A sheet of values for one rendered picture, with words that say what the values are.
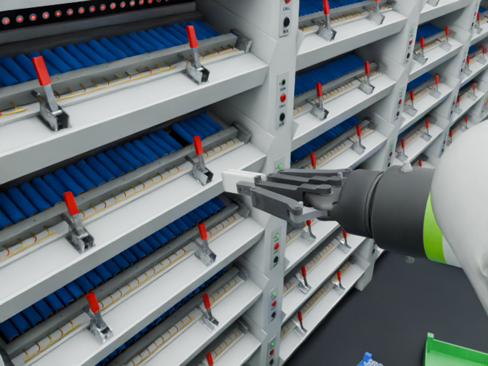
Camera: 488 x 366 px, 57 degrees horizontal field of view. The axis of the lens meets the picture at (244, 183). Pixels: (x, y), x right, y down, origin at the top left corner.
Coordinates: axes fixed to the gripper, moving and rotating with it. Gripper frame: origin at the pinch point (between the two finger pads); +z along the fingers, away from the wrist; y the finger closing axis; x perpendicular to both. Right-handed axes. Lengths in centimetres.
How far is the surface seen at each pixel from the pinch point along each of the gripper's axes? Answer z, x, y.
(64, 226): 26.3, -5.0, -14.6
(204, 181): 21.0, -7.2, 11.3
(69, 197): 21.6, 0.8, -14.4
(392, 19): 18, 12, 92
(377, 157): 29, -35, 100
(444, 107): 29, -36, 170
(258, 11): 17.6, 20.7, 30.3
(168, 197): 22.7, -7.3, 3.4
